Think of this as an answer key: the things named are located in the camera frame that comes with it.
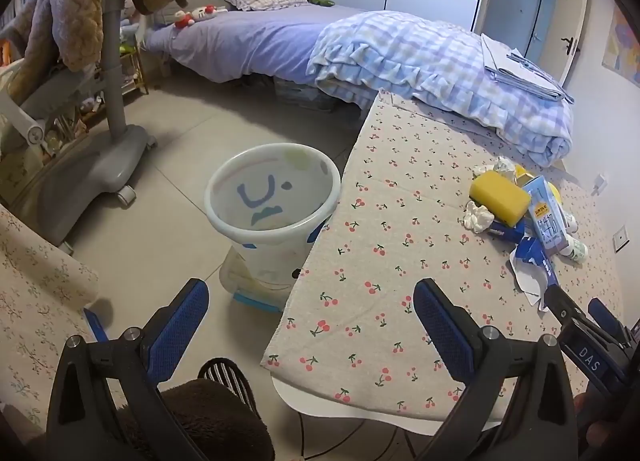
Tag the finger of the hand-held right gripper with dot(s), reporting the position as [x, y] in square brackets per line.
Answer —
[562, 303]
[602, 311]

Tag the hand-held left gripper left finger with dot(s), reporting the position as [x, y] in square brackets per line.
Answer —
[182, 326]

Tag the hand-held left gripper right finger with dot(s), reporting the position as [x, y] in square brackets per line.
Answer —
[442, 331]

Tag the torn blue white wrapper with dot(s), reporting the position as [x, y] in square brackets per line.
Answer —
[537, 261]

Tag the small white bottle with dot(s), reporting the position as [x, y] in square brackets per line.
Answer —
[575, 251]

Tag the light blue carton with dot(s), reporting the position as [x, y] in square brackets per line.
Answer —
[545, 216]

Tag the white tissue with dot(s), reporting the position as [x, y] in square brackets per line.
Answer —
[502, 166]
[477, 217]

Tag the yellow sponge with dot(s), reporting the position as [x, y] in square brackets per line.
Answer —
[500, 196]

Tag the white plastic bin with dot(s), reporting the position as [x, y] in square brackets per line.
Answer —
[272, 236]

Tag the yellow packet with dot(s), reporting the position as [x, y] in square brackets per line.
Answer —
[522, 175]

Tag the person's right hand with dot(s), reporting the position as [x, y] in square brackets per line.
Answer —
[587, 406]

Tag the striped slipper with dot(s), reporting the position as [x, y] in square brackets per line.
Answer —
[230, 381]

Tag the flat blue carton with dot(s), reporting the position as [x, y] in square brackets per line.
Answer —
[95, 323]

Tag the brown fleece trouser leg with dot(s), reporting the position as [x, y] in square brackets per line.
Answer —
[215, 426]

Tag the cherry print tablecloth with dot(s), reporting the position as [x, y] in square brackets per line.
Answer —
[400, 191]

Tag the folded pale blue sheet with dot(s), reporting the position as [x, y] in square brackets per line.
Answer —
[520, 71]

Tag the grey wheeled chair stand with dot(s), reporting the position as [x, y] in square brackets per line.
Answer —
[117, 91]

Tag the plaid ruffled blanket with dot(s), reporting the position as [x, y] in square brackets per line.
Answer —
[425, 66]

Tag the bed with purple sheet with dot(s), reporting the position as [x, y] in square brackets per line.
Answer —
[240, 41]

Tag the white door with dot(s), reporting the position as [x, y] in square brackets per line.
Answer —
[570, 6]

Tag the white cat plush toy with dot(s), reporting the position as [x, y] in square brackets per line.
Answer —
[200, 15]

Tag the tan fleece blanket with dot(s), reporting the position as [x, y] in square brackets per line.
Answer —
[80, 26]

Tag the green toy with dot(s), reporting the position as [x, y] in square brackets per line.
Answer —
[322, 1]

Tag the wall switch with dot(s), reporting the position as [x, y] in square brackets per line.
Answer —
[621, 239]

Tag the white wall socket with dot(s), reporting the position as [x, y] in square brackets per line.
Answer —
[600, 185]

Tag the wall poster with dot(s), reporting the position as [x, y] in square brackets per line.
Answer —
[622, 46]

